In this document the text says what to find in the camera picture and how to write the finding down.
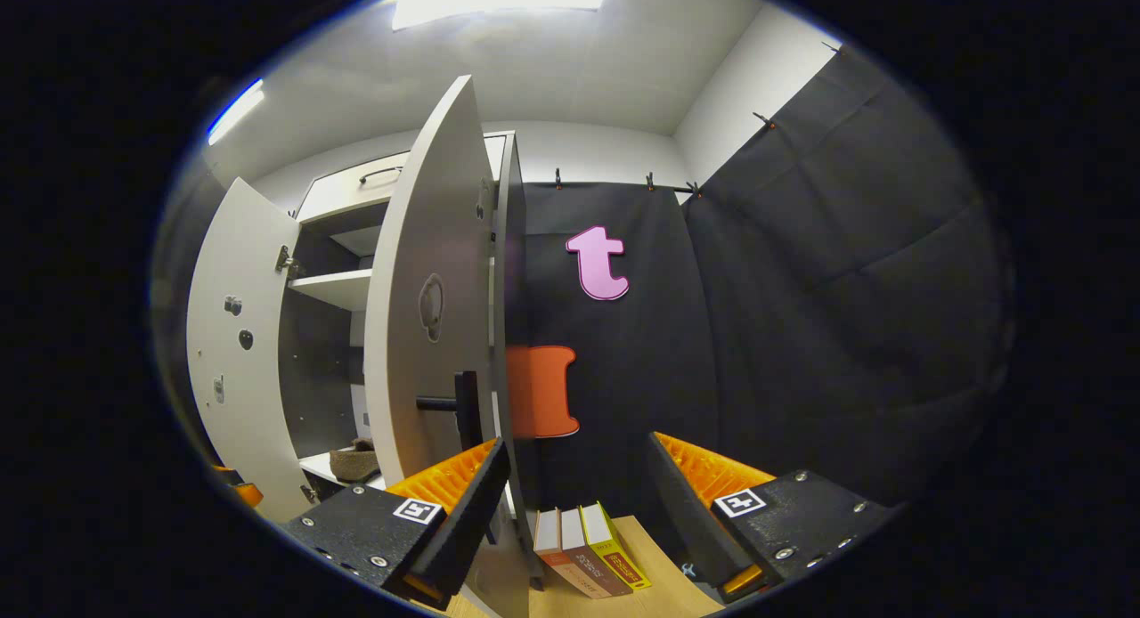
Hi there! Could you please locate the black backdrop cloth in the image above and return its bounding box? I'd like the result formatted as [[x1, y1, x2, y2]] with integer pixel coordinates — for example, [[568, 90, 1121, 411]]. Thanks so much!
[[681, 44, 1016, 512], [512, 182, 724, 583]]

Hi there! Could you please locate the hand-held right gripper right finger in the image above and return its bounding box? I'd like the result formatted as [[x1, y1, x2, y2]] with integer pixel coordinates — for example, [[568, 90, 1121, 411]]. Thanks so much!
[[643, 431, 896, 606]]

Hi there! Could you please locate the small ceiling light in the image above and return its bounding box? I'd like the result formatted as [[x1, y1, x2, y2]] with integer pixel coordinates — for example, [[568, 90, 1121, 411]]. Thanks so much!
[[207, 77, 266, 147]]

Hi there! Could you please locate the white cabinet door black handle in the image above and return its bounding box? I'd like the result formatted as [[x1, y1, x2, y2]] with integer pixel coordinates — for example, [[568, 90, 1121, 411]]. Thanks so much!
[[363, 75, 533, 618]]

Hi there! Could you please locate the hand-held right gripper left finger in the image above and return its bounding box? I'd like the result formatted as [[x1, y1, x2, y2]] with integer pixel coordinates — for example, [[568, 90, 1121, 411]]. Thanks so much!
[[281, 437, 513, 612]]

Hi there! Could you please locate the white cabinet drawer front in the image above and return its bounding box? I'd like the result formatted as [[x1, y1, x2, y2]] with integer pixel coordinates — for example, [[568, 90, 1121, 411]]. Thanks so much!
[[294, 135, 513, 224]]

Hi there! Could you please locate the orange spine book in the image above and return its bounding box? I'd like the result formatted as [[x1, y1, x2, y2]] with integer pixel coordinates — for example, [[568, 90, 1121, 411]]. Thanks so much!
[[533, 508, 596, 598]]

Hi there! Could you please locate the long ceiling light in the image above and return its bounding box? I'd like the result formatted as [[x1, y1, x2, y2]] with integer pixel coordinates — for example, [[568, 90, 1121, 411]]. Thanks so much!
[[392, 0, 611, 31]]

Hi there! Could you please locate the brown spine book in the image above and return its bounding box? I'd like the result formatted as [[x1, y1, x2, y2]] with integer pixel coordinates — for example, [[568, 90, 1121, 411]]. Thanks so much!
[[559, 507, 635, 598]]

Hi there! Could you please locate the white shoe cabinet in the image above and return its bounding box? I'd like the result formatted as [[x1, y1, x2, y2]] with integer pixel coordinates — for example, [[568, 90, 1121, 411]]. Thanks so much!
[[185, 75, 535, 618]]

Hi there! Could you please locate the white cabinet shelf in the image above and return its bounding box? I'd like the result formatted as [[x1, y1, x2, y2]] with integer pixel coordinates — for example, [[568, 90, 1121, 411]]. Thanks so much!
[[298, 451, 388, 491], [287, 269, 373, 313]]

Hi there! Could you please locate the yellow book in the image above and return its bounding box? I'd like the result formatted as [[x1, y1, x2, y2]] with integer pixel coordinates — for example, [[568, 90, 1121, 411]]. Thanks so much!
[[579, 500, 653, 592]]

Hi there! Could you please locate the brown fuzzy shoe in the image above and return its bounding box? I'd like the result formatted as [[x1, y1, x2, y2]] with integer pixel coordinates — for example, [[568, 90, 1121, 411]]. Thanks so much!
[[330, 438, 381, 484]]

